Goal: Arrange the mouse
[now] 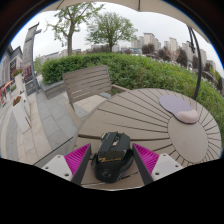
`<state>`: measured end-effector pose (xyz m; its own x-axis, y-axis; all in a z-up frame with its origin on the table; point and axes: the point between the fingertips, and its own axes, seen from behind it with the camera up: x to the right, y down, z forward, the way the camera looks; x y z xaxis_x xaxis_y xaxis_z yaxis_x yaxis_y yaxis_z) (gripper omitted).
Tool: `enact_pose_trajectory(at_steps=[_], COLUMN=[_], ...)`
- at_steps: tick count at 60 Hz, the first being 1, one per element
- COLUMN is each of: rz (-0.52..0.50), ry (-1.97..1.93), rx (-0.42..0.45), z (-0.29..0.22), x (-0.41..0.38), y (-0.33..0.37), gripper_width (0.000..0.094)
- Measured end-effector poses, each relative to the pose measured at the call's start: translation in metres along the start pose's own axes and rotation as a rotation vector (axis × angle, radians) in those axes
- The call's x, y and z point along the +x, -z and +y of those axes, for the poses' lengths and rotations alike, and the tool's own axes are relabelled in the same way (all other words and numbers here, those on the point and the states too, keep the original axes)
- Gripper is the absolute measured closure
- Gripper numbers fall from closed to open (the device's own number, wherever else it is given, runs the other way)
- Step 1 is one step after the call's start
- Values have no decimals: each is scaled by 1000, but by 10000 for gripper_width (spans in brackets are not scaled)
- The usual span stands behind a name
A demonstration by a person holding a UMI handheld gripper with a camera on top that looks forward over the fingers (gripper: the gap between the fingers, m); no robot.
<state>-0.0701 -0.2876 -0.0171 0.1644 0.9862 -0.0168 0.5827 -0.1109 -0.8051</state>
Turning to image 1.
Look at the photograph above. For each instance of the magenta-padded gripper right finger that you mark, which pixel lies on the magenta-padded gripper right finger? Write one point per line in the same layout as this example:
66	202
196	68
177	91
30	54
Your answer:
164	165

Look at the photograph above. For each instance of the white planter box with flowers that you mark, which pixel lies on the white planter box with flowers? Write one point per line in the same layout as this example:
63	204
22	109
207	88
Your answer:
20	115

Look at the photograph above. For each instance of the distant apartment buildings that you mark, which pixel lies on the distant apartment buildings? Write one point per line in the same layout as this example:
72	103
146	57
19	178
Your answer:
148	40

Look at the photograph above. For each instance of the grey slatted outdoor chair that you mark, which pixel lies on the grey slatted outdoor chair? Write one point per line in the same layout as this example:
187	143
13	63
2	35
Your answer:
86	83

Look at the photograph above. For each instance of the lilac mouse pad with wrist rest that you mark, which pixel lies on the lilac mouse pad with wrist rest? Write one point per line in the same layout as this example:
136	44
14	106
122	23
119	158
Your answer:
175	105

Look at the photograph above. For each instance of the dark curved parasol pole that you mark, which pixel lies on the dark curved parasol pole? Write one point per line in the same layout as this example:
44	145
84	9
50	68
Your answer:
199	66

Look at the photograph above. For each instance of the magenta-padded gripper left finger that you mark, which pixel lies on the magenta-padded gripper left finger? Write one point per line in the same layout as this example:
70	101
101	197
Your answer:
60	165

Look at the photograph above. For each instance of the sparse-leaved tree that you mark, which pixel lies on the sparse-leaved tree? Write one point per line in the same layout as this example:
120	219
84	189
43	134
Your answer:
70	30

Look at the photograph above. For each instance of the dark shopfront building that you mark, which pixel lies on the dark shopfront building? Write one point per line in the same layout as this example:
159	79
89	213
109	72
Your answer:
8	70

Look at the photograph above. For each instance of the tall white planter with flowers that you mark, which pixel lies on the tall white planter with flowers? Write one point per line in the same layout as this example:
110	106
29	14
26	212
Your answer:
18	81

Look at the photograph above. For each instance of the bushy green tree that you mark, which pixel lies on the bushy green tree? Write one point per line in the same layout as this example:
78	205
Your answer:
110	30

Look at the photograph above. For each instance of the tall grey sign pillar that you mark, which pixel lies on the tall grey sign pillar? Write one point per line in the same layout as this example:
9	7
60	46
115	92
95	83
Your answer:
29	56

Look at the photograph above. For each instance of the black computer mouse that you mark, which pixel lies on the black computer mouse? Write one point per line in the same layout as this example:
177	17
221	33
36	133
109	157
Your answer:
112	160

